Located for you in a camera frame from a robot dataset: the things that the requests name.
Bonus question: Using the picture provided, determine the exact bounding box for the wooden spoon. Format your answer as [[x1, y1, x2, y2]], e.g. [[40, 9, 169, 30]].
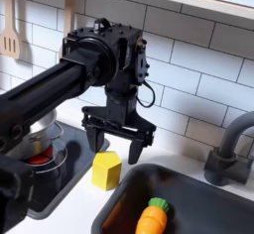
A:
[[63, 0, 80, 38]]

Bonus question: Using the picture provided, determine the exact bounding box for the thin black cable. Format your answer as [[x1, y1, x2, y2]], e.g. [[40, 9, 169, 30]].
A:
[[136, 80, 156, 109]]

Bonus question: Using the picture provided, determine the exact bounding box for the yellow block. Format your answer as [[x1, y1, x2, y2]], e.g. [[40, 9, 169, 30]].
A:
[[91, 151, 123, 191]]

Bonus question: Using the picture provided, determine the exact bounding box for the black stove top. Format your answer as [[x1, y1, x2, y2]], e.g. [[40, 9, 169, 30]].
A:
[[26, 118, 111, 220]]

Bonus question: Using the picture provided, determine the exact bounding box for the dark grey sink basin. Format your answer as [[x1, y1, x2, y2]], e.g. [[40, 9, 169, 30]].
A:
[[90, 163, 254, 234]]

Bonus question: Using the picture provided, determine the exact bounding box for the wooden shelf board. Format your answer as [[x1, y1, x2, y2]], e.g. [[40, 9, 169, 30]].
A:
[[117, 0, 254, 32]]

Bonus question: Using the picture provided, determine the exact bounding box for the dark grey tap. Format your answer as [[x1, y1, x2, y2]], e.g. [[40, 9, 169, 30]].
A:
[[202, 111, 254, 186]]

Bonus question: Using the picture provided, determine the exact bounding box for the steel pot with handles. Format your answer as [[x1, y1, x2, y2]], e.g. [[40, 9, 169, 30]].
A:
[[4, 109, 65, 162]]

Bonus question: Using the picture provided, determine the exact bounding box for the wooden slotted spatula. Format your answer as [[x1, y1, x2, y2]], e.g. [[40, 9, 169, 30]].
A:
[[0, 0, 22, 60]]

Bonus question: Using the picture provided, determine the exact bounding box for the orange toy carrot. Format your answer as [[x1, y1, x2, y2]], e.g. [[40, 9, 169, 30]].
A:
[[134, 196, 171, 234]]

